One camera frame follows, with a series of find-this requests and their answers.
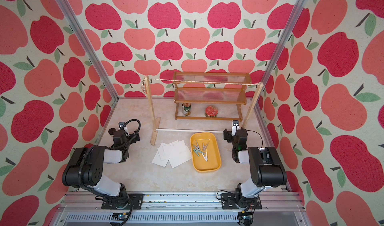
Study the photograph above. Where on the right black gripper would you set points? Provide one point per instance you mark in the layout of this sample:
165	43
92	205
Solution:
228	136

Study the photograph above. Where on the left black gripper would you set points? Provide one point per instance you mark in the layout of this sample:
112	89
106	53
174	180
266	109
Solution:
132	136

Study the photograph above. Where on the pink clothespin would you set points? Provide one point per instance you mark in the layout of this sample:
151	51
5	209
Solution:
205	145

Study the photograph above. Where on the wooden rack frame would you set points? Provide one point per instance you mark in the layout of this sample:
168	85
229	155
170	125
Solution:
246	111

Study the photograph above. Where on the white postcard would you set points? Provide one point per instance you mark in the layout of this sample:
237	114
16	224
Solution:
172	150
181	157
162	153
158	161

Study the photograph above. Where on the grey clothespin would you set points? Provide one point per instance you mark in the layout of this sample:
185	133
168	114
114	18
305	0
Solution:
196	146

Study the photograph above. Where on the teal clothespin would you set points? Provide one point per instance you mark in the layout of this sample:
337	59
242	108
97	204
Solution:
197	152

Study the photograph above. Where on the white clothespin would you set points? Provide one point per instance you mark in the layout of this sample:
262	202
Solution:
204	155

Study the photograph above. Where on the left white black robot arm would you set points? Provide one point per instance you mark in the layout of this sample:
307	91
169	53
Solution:
85	169

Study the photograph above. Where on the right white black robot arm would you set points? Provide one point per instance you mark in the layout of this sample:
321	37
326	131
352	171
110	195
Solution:
266	172

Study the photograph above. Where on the clear glass jar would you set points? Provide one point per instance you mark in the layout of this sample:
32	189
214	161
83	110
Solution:
111	131

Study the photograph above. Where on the red round tin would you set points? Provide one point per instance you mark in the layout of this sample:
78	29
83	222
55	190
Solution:
211	111

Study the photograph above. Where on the yellow plastic tray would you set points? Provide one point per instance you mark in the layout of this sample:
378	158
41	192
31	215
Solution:
214	158

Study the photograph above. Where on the wooden shelf with ribbed panels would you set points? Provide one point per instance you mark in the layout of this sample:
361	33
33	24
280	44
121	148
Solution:
226	91

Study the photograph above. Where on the green beverage can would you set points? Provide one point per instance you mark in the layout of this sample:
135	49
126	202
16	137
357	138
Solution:
186	107

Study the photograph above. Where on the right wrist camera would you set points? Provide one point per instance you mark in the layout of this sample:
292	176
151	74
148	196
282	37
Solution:
235	126

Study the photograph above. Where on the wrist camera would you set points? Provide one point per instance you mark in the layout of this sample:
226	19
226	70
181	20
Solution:
235	126
122	125

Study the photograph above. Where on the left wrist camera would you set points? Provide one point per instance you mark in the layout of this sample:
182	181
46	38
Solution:
122	125

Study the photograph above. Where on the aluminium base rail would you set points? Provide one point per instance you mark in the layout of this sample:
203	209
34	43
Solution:
182	209

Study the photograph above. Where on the right aluminium corner post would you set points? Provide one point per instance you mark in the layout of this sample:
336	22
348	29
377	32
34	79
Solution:
283	39

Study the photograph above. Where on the aluminium corner post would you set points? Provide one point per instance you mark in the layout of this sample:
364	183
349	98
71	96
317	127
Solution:
283	39
87	45

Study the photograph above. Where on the left aluminium corner post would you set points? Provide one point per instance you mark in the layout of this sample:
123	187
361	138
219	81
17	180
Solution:
87	45

